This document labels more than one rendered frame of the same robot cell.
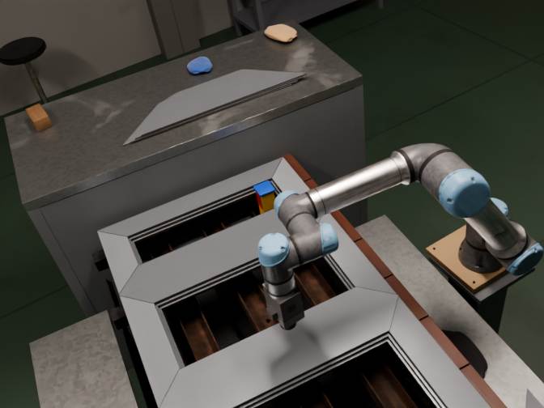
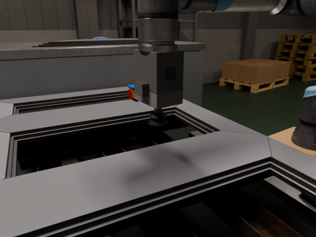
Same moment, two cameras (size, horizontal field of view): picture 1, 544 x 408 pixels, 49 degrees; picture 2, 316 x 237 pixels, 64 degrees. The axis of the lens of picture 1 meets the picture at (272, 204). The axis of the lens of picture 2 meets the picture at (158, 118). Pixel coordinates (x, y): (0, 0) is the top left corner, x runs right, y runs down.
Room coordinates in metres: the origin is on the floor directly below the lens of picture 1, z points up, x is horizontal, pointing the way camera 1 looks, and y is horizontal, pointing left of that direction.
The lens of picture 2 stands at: (0.47, 0.09, 1.14)
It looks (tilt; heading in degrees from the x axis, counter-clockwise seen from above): 20 degrees down; 351
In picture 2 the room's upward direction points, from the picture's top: straight up
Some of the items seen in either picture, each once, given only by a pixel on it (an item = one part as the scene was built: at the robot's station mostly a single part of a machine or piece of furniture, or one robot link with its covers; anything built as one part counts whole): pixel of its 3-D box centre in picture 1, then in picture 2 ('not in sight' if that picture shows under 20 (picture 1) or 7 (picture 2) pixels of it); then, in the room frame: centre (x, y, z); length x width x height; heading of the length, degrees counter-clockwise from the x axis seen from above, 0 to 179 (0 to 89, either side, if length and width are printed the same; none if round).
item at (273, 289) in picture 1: (278, 278); (156, 31); (0.97, 0.02, 1.13); 0.08 x 0.08 x 0.05
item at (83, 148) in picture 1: (179, 101); (83, 47); (2.04, 0.28, 1.03); 1.30 x 0.60 x 0.04; 108
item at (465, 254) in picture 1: (482, 245); (314, 131); (1.27, -0.66, 0.76); 0.15 x 0.15 x 0.10
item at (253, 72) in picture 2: not in sight; (255, 73); (5.28, -2.72, 0.24); 1.32 x 0.95 x 0.47; 113
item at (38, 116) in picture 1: (39, 117); not in sight; (2.03, 0.83, 1.07); 0.12 x 0.06 x 0.05; 26
